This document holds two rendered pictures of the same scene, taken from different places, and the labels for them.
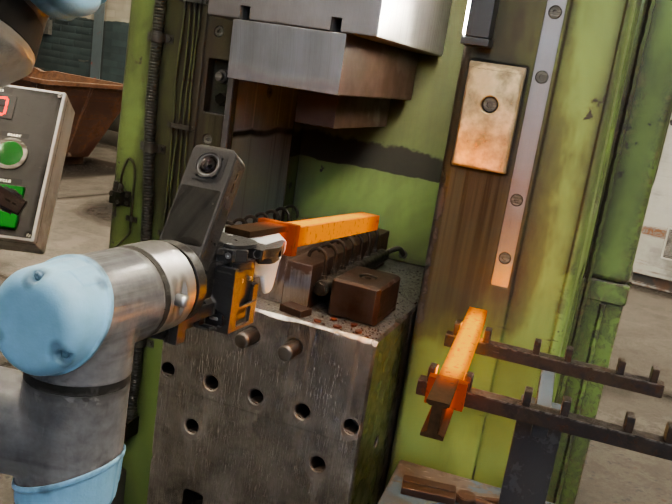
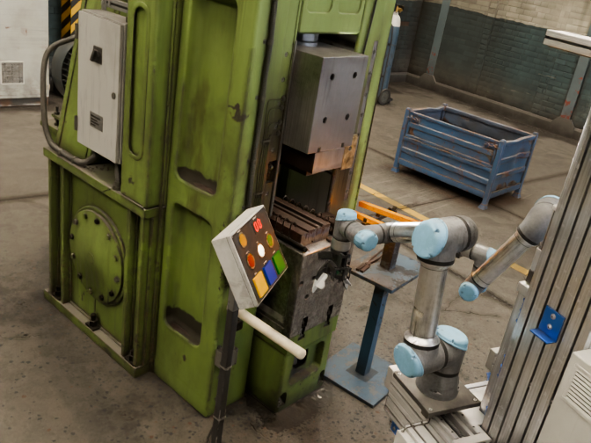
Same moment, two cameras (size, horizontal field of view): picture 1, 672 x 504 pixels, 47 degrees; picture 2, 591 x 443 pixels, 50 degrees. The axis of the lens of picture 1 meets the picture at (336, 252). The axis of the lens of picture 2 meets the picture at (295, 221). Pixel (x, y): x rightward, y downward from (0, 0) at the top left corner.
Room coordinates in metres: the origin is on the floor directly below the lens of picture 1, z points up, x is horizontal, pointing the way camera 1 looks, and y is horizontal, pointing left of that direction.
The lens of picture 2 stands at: (0.47, 2.65, 2.17)
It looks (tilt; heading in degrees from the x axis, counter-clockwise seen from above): 24 degrees down; 290
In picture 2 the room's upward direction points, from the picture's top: 9 degrees clockwise
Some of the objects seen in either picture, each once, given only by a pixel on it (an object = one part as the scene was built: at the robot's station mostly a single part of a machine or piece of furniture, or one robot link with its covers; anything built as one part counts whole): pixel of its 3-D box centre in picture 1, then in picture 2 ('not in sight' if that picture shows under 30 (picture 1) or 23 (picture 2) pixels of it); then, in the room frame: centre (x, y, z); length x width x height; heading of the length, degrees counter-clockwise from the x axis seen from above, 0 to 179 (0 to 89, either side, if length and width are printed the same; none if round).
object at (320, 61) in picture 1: (332, 64); (293, 145); (1.46, 0.06, 1.32); 0.42 x 0.20 x 0.10; 160
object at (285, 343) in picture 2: not in sight; (266, 330); (1.29, 0.48, 0.62); 0.44 x 0.05 x 0.05; 160
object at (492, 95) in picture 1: (488, 117); (347, 151); (1.28, -0.21, 1.27); 0.09 x 0.02 x 0.17; 70
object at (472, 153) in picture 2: not in sight; (463, 152); (1.14, -4.14, 0.36); 1.20 x 0.80 x 0.72; 158
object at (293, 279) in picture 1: (306, 252); (282, 217); (1.46, 0.06, 0.96); 0.42 x 0.20 x 0.09; 160
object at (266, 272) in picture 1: (269, 264); not in sight; (0.76, 0.07, 1.11); 0.09 x 0.03 x 0.06; 158
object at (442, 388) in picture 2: not in sight; (440, 374); (0.54, 0.72, 0.87); 0.15 x 0.15 x 0.10
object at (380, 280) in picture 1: (365, 294); (330, 223); (1.26, -0.06, 0.95); 0.12 x 0.08 x 0.06; 160
